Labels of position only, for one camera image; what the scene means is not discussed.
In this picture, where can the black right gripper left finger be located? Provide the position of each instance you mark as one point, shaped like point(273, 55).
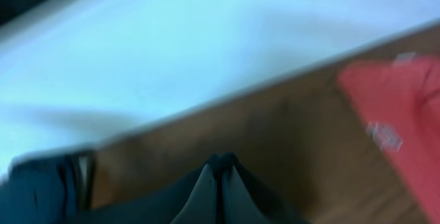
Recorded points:
point(201, 206)

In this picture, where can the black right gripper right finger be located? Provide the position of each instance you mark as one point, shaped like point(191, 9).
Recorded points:
point(238, 205)

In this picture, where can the black t-shirt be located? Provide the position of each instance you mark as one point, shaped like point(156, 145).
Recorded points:
point(164, 206)

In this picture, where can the navy folded trousers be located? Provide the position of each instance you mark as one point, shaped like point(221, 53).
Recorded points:
point(48, 189)

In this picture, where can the red t-shirt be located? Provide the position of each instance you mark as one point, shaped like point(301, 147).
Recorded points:
point(398, 102)

